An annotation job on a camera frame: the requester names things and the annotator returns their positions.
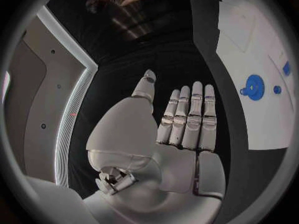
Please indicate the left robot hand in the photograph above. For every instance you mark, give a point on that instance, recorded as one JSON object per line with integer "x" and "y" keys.
{"x": 140, "y": 134}

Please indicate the white task board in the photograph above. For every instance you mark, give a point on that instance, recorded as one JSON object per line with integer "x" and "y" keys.
{"x": 257, "y": 41}

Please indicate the blue gear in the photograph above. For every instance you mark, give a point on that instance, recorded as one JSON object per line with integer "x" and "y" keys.
{"x": 254, "y": 87}

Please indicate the blue block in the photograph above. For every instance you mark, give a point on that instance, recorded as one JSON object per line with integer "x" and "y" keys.
{"x": 286, "y": 68}

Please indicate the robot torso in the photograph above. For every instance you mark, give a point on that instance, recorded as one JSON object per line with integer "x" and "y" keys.
{"x": 37, "y": 97}

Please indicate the blue peg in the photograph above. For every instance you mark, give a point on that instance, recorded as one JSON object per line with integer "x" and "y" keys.
{"x": 277, "y": 89}

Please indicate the person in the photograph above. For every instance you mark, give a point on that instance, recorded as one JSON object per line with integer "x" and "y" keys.
{"x": 100, "y": 1}

